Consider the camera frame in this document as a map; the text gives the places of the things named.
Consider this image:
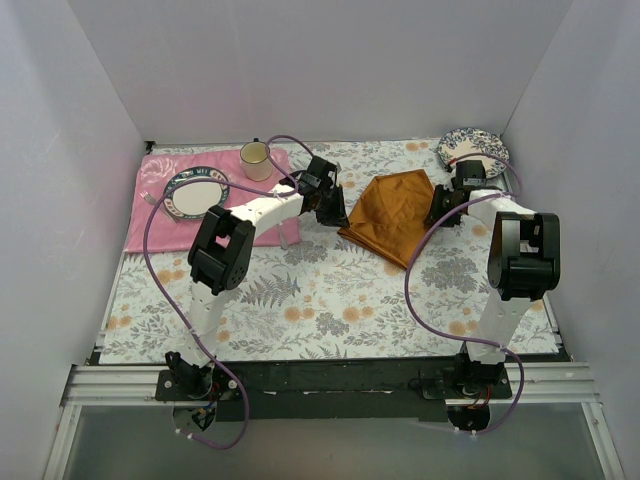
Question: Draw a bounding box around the floral tablecloth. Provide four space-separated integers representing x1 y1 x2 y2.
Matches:
99 137 561 365

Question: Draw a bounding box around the cream enamel mug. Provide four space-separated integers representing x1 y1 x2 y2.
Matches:
240 139 273 182

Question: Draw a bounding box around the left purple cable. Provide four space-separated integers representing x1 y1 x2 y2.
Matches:
141 133 321 451

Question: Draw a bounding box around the blue floral plate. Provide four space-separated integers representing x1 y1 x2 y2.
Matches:
436 127 510 179

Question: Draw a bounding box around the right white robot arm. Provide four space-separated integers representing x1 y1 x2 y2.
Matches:
422 153 561 399

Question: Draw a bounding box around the brown satin napkin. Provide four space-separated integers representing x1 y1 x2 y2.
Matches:
338 169 434 269

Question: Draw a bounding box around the metal fork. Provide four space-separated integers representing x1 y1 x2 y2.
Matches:
140 191 178 224

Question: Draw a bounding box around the green rimmed white plate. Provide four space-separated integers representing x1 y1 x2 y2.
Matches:
163 166 230 220

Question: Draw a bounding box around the pink floral placemat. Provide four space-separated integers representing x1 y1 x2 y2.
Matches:
124 148 301 253

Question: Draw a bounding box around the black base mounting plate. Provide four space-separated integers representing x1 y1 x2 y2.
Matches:
154 357 511 421

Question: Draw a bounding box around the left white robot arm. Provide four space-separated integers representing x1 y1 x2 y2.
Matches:
165 156 349 400

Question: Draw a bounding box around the aluminium frame rail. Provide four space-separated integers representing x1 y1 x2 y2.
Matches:
42 364 176 479

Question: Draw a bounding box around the metal spoon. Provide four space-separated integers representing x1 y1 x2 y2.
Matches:
278 224 289 250

